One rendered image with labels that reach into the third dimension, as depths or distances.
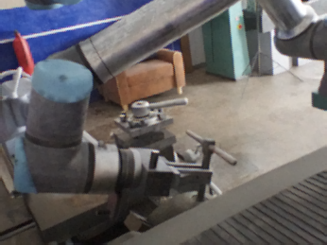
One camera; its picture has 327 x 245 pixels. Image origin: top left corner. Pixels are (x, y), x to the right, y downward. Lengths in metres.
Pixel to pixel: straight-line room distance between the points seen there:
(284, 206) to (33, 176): 0.38
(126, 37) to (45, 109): 0.21
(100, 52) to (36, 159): 0.23
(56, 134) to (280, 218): 0.35
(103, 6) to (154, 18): 4.83
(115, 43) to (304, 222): 0.45
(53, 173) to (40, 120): 0.09
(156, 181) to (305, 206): 0.26
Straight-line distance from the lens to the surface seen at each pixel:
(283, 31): 1.59
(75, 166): 0.70
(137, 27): 0.78
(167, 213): 0.82
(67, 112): 0.66
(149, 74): 5.07
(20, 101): 2.05
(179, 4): 0.79
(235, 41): 5.49
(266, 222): 0.55
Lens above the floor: 1.67
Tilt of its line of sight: 21 degrees down
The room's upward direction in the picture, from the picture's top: 9 degrees counter-clockwise
